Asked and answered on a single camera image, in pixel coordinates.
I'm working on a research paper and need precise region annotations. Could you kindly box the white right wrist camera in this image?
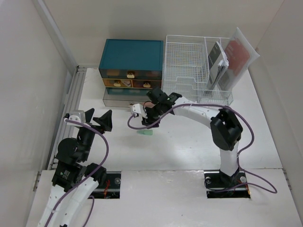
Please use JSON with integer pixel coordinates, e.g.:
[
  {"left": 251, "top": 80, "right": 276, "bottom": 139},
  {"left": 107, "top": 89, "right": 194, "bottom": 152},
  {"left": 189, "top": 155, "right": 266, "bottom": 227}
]
[{"left": 130, "top": 104, "right": 147, "bottom": 118}]

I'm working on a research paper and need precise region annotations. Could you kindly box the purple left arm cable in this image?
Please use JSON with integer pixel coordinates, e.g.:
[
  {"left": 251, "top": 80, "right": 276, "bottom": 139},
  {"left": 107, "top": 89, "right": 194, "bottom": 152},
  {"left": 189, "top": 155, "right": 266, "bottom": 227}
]
[{"left": 44, "top": 118, "right": 110, "bottom": 227}]

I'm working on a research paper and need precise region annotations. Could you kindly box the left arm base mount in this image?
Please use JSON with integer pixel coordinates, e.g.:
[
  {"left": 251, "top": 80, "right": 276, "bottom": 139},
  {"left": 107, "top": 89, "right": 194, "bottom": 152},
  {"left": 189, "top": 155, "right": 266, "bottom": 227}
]
[{"left": 91, "top": 172, "right": 121, "bottom": 199}]

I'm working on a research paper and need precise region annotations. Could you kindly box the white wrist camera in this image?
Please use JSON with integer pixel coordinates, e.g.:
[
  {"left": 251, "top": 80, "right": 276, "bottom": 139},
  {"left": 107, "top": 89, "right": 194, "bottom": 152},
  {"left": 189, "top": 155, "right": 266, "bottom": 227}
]
[
  {"left": 130, "top": 104, "right": 147, "bottom": 118},
  {"left": 63, "top": 110, "right": 85, "bottom": 127}
]

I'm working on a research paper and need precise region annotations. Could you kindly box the black spiral notebook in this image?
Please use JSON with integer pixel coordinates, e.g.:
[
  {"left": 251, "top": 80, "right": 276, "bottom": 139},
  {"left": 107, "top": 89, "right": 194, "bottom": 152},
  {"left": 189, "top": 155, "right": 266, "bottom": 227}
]
[{"left": 206, "top": 42, "right": 229, "bottom": 91}]

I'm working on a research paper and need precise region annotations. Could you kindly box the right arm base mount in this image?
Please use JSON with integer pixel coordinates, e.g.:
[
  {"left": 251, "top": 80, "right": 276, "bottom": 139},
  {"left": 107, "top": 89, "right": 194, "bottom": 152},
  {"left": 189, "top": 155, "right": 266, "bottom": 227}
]
[{"left": 204, "top": 170, "right": 250, "bottom": 199}]

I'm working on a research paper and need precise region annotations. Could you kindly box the teal drawer organizer box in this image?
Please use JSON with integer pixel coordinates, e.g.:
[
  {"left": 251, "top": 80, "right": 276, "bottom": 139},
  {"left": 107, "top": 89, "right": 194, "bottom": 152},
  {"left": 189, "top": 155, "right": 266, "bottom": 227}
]
[{"left": 98, "top": 39, "right": 164, "bottom": 97}]

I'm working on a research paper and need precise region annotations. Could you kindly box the aluminium rail frame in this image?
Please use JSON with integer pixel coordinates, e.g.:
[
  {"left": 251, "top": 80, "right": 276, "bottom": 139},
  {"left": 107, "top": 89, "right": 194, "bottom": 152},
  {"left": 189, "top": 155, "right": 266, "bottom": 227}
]
[{"left": 47, "top": 66, "right": 88, "bottom": 170}]

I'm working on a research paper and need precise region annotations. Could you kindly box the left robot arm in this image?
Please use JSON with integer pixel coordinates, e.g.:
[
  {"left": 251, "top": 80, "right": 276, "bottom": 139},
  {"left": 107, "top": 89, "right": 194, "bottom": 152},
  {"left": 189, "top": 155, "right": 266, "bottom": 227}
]
[{"left": 38, "top": 108, "right": 113, "bottom": 227}]

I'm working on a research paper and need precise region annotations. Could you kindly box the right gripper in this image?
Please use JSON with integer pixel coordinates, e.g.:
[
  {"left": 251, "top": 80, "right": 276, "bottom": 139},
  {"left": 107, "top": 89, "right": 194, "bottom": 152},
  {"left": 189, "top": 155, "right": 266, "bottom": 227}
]
[{"left": 140, "top": 103, "right": 163, "bottom": 130}]

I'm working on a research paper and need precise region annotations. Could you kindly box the red booklet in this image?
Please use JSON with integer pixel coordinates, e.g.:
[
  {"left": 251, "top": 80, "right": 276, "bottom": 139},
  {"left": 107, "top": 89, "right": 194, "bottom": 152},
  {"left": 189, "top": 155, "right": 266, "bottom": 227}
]
[{"left": 218, "top": 28, "right": 260, "bottom": 91}]

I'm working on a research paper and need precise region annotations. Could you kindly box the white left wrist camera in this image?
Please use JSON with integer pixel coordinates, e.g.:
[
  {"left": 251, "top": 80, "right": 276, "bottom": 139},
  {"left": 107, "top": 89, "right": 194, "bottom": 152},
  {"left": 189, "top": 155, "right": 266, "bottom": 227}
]
[{"left": 63, "top": 110, "right": 85, "bottom": 127}]

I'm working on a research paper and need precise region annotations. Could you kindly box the white wire file rack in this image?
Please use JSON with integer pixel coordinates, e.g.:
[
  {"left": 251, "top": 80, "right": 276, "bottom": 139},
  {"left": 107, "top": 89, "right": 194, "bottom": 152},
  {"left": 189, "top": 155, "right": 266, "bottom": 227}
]
[{"left": 161, "top": 35, "right": 233, "bottom": 105}]

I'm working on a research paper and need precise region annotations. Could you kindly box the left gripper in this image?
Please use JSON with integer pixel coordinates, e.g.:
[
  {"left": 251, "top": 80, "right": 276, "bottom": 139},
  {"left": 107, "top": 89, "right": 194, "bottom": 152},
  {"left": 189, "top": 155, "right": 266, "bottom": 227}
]
[{"left": 77, "top": 107, "right": 111, "bottom": 160}]

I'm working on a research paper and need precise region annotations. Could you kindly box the orange pastel highlighter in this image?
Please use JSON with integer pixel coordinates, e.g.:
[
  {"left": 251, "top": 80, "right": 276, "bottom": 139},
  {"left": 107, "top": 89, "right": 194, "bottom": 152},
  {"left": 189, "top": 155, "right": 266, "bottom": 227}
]
[{"left": 144, "top": 102, "right": 154, "bottom": 108}]

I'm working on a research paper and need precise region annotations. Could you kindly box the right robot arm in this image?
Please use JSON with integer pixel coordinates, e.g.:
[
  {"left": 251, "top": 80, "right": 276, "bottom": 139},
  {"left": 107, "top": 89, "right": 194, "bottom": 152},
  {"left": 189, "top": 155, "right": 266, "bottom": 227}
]
[{"left": 138, "top": 87, "right": 243, "bottom": 186}]

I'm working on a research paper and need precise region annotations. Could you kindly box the mint pastel highlighter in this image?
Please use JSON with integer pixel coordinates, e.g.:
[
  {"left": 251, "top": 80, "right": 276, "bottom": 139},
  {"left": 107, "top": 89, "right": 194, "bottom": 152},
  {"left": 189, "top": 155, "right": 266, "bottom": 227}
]
[{"left": 137, "top": 130, "right": 153, "bottom": 136}]

